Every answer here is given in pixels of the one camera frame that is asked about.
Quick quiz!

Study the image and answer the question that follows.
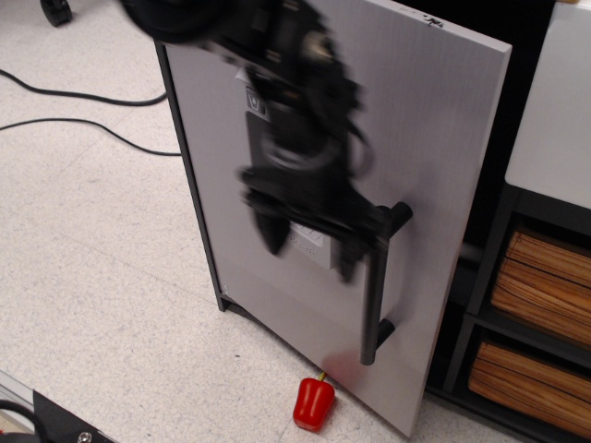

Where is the grey toy fridge door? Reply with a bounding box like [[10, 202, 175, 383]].
[[161, 1, 511, 435]]

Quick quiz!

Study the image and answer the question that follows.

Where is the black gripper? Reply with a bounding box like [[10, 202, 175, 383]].
[[239, 144, 383, 282]]

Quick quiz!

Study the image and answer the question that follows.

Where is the black caster wheel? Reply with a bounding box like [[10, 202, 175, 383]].
[[40, 0, 73, 28]]

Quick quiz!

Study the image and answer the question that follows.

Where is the upper black floor cable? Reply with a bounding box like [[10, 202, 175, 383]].
[[0, 68, 168, 107]]

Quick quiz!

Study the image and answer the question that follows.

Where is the dark grey fridge cabinet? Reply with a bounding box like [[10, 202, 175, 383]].
[[157, 1, 590, 442]]

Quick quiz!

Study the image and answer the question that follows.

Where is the grey water dispenser panel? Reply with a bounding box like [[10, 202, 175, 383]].
[[235, 68, 337, 269]]

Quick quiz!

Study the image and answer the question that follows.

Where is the lower black floor cable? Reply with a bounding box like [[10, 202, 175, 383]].
[[0, 117, 182, 157]]

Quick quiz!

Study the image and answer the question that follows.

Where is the white countertop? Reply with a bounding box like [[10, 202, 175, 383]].
[[505, 1, 590, 209]]

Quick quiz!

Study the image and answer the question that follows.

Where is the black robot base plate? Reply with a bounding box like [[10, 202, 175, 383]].
[[0, 390, 116, 443]]

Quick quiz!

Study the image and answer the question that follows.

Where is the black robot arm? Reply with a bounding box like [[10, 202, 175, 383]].
[[123, 1, 385, 281]]

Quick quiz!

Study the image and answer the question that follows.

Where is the black floor cable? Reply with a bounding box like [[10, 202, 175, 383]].
[[0, 68, 168, 107], [0, 117, 182, 157]]

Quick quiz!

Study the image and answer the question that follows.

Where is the black fridge door handle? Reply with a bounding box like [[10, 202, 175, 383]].
[[359, 202, 413, 366]]

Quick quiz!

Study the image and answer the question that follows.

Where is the red toy bell pepper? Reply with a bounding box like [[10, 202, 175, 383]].
[[293, 372, 335, 433]]

